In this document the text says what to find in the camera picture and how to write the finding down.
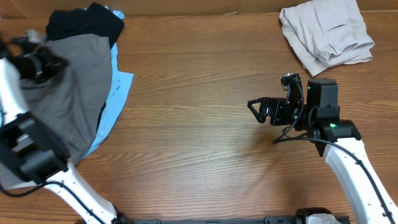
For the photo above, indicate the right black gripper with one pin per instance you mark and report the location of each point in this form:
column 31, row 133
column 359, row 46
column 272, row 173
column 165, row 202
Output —
column 277, row 104

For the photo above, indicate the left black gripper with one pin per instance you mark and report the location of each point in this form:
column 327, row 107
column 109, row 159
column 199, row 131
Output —
column 55, row 60

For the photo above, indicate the grey shorts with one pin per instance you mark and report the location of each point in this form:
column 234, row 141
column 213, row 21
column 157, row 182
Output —
column 46, row 105

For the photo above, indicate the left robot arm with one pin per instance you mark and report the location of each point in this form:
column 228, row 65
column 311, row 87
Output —
column 32, row 151

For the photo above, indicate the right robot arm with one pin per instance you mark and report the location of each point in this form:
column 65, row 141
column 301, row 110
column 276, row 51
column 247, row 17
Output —
column 312, row 114

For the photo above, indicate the black garment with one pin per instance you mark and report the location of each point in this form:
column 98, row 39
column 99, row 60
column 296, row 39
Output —
column 84, row 21

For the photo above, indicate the light blue garment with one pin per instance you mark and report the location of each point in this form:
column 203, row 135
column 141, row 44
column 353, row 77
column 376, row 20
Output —
column 114, row 104

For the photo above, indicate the beige folded shorts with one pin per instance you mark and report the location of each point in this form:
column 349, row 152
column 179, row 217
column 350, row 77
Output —
column 326, row 33

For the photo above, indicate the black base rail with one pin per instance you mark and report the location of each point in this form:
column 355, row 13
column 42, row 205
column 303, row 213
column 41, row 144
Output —
column 265, row 220

